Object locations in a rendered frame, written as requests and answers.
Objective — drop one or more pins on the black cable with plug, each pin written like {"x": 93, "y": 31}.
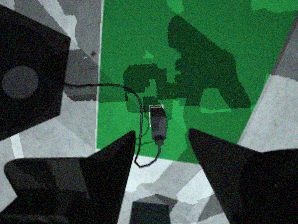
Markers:
{"x": 158, "y": 122}

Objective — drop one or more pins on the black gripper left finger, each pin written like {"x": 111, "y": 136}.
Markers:
{"x": 99, "y": 179}

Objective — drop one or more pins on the green circuit board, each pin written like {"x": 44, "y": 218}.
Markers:
{"x": 206, "y": 62}

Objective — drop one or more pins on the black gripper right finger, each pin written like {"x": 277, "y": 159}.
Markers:
{"x": 247, "y": 183}

